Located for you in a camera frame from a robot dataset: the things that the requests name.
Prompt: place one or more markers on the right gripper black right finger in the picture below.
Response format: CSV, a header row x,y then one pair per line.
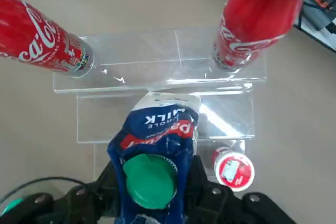
x,y
210,203

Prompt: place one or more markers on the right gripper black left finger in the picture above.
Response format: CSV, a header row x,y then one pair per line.
x,y
86,200

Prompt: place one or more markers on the blue white milk carton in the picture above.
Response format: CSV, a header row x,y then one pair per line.
x,y
157,129

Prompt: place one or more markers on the clear acrylic display stand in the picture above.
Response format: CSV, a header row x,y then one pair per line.
x,y
147,51

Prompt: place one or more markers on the small red jar white lid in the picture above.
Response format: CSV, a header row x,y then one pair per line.
x,y
233,169

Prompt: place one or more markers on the red cola bottle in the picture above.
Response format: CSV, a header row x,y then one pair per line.
x,y
252,19
39,37

